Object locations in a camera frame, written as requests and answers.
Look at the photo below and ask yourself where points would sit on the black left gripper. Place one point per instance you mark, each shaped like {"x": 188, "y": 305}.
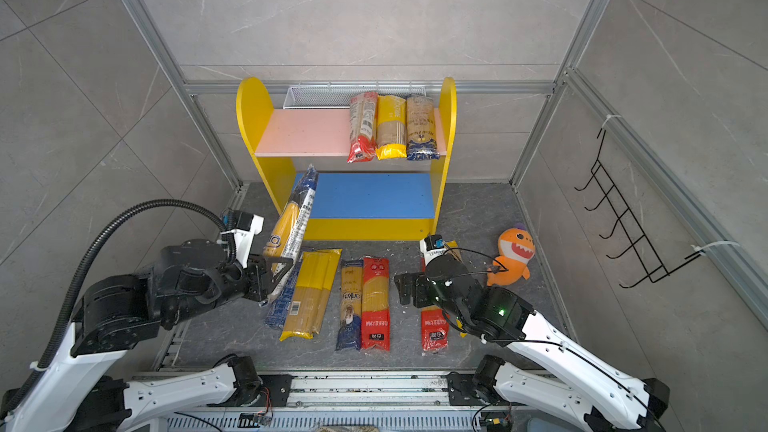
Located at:
{"x": 260, "y": 272}

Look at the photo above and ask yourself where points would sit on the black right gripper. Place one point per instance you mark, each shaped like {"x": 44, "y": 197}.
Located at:
{"x": 420, "y": 281}

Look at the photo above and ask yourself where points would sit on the blue label spaghetti bag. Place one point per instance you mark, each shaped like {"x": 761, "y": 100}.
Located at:
{"x": 282, "y": 249}

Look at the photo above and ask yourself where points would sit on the blue bottom spaghetti bag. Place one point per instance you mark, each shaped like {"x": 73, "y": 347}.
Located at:
{"x": 421, "y": 143}

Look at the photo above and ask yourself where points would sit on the red spaghetti bag white label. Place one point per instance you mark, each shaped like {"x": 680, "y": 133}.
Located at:
{"x": 363, "y": 111}

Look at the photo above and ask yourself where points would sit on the dark blue spaghetti box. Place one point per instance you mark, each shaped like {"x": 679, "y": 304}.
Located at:
{"x": 279, "y": 309}

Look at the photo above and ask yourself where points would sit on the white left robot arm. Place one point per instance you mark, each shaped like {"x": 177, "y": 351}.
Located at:
{"x": 68, "y": 388}

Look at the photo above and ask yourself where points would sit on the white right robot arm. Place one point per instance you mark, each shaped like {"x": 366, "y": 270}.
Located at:
{"x": 578, "y": 387}

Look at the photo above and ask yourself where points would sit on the yellow shelf with coloured boards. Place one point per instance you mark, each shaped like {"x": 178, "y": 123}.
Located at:
{"x": 348, "y": 205}

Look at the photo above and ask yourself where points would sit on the yellow clear spaghetti bag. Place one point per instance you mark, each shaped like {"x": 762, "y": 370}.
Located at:
{"x": 452, "y": 247}

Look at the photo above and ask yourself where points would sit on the red yellow spaghetti bag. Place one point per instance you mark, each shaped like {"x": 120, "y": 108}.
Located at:
{"x": 434, "y": 329}

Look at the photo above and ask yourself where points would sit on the orange shark plush toy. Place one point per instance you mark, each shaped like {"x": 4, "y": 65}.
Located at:
{"x": 516, "y": 248}

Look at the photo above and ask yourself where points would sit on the blue gold spaghetti bag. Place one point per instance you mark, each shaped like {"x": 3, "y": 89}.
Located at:
{"x": 349, "y": 333}

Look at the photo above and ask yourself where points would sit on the yellow top spaghetti bag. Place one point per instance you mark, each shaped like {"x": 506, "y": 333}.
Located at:
{"x": 311, "y": 294}

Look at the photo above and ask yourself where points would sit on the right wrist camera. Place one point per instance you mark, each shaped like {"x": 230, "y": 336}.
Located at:
{"x": 431, "y": 247}

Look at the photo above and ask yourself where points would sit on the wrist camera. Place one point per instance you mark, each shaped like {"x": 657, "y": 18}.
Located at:
{"x": 431, "y": 247}
{"x": 242, "y": 227}

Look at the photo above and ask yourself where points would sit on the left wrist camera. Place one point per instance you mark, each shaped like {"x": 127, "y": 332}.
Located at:
{"x": 242, "y": 227}

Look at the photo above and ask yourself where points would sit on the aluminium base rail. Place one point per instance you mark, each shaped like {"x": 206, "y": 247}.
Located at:
{"x": 377, "y": 378}

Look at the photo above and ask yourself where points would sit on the white wire mesh basket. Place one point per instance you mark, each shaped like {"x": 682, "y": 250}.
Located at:
{"x": 335, "y": 97}

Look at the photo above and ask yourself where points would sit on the black wire hook rack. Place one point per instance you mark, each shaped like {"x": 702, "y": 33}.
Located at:
{"x": 627, "y": 225}

